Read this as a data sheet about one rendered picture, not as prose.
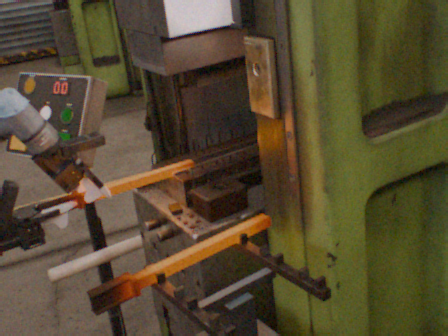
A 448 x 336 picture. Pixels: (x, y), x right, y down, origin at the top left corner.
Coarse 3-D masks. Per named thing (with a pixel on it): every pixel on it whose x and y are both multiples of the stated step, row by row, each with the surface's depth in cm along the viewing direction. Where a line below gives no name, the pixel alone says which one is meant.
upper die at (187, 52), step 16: (128, 32) 156; (208, 32) 147; (224, 32) 149; (240, 32) 151; (144, 48) 150; (160, 48) 142; (176, 48) 143; (192, 48) 146; (208, 48) 148; (224, 48) 150; (240, 48) 153; (144, 64) 153; (160, 64) 145; (176, 64) 145; (192, 64) 147; (208, 64) 149
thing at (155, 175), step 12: (168, 168) 159; (180, 168) 160; (120, 180) 155; (132, 180) 154; (144, 180) 156; (156, 180) 158; (72, 192) 150; (84, 192) 150; (120, 192) 153; (48, 204) 145; (60, 204) 146; (84, 204) 149
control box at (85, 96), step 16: (48, 80) 196; (64, 80) 192; (80, 80) 188; (96, 80) 188; (32, 96) 199; (48, 96) 195; (64, 96) 191; (80, 96) 187; (96, 96) 189; (80, 112) 186; (96, 112) 190; (64, 128) 189; (80, 128) 186; (96, 128) 191
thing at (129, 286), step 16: (240, 224) 134; (256, 224) 134; (208, 240) 129; (224, 240) 129; (176, 256) 125; (192, 256) 125; (144, 272) 121; (96, 288) 115; (112, 288) 115; (128, 288) 118; (96, 304) 115; (112, 304) 116
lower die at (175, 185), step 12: (252, 132) 186; (216, 144) 180; (228, 144) 176; (180, 156) 175; (192, 156) 171; (204, 156) 167; (228, 156) 166; (240, 156) 166; (252, 156) 165; (156, 168) 169; (192, 168) 161; (204, 168) 161; (216, 168) 160; (228, 168) 161; (240, 168) 163; (168, 180) 163; (180, 180) 156; (204, 180) 158; (216, 180) 160; (252, 180) 167; (168, 192) 166; (180, 192) 158; (192, 204) 158
